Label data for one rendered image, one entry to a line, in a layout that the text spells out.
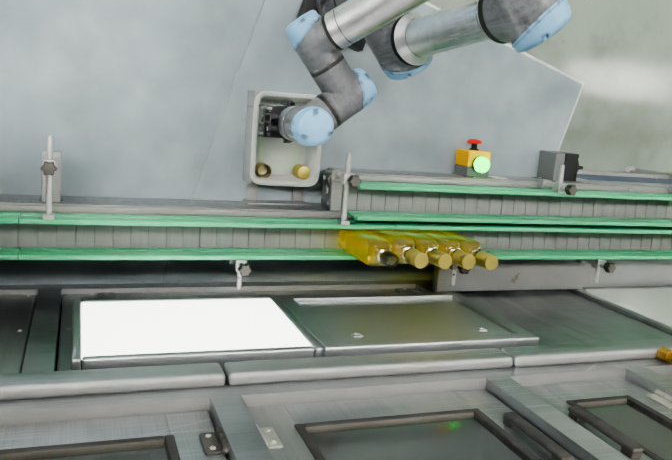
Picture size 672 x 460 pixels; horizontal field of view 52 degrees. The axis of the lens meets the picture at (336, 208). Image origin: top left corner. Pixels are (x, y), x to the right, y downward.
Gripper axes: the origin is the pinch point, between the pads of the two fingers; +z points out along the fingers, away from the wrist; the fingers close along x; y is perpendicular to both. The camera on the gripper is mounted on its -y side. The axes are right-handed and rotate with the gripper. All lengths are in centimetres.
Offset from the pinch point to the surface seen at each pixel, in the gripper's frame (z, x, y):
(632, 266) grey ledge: -6, 38, -108
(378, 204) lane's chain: -5.6, 19.5, -25.2
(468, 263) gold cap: -34, 28, -35
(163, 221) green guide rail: -13.9, 22.2, 28.1
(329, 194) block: -4.8, 17.3, -12.3
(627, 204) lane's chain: -6, 19, -104
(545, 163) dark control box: 3, 9, -81
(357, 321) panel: -34, 40, -10
